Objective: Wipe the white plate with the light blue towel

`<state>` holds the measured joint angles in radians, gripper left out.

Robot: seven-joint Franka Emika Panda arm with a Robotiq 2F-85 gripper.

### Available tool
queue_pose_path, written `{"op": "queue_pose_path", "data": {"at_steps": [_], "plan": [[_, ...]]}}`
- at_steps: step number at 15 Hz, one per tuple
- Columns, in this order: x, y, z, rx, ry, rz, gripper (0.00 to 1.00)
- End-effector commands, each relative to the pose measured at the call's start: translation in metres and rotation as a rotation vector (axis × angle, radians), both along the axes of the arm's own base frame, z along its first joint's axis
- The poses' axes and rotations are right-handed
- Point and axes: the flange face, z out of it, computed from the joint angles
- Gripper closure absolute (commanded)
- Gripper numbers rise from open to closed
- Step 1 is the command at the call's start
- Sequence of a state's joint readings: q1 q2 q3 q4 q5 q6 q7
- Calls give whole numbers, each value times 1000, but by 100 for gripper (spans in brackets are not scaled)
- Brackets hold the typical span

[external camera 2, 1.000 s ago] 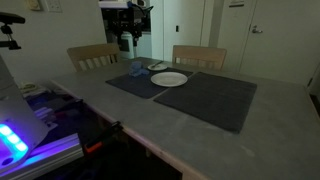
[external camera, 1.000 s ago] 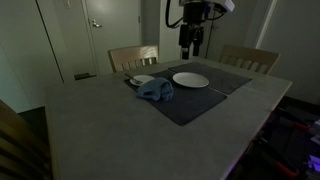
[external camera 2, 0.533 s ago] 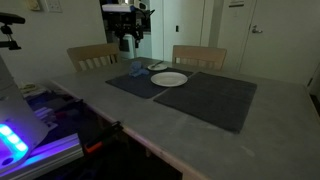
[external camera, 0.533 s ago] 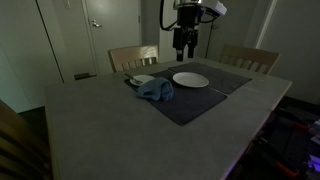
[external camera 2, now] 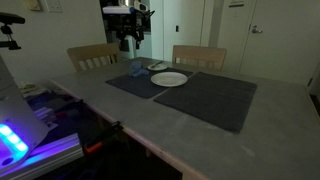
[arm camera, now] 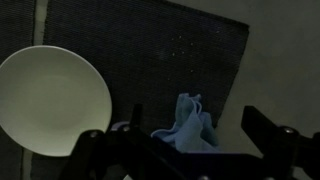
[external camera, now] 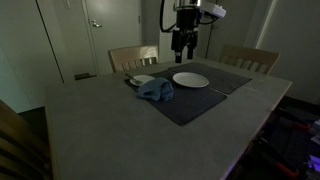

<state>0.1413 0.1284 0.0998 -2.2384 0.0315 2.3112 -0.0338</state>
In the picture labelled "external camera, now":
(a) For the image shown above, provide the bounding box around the dark placemat under small plate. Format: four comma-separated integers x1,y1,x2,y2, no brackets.
124,69,228,127

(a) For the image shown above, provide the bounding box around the thin black camera cable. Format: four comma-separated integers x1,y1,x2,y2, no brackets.
199,15,220,26

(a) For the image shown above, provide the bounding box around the brown wooden slatted chair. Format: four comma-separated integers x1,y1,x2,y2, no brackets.
0,99,54,180

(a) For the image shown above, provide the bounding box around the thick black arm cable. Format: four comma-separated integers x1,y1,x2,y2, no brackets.
158,0,178,34

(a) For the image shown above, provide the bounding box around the short red clamp handle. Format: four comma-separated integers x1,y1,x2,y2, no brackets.
292,121,313,133

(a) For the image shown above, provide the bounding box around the small white plate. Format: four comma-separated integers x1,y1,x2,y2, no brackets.
129,74,157,88

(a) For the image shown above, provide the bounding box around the light blue towel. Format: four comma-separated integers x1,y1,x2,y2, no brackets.
135,77,175,103

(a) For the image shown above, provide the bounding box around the dark flat floor object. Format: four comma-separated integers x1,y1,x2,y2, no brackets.
73,72,98,81

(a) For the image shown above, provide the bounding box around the plain white door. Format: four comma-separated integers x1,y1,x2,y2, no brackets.
205,0,272,63

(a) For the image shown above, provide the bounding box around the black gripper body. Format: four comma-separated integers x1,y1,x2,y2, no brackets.
170,28,200,54

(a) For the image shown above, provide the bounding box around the large white plate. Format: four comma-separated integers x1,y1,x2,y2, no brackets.
172,71,210,89

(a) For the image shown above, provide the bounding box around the wooden chair by handled door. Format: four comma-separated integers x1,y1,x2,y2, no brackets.
107,44,160,74

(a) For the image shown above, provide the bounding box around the dark placemat without small plate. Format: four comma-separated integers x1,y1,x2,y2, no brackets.
167,61,253,95

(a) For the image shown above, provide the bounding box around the black clamp with red handle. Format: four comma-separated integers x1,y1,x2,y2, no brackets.
258,137,301,178

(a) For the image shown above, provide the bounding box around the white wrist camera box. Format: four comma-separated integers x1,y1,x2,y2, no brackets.
199,0,227,20

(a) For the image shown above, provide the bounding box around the purple lit device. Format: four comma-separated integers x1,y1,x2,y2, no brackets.
305,118,320,180

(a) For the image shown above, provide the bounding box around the wooden chair by plain door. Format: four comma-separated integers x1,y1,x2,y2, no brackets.
218,43,281,76

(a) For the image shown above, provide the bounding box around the metal spoon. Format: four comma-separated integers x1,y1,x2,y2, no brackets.
124,73,144,86

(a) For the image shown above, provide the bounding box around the white door with lever handle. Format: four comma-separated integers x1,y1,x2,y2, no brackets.
81,0,143,77

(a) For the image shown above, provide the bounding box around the metal door lever handle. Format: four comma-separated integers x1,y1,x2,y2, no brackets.
91,19,104,30

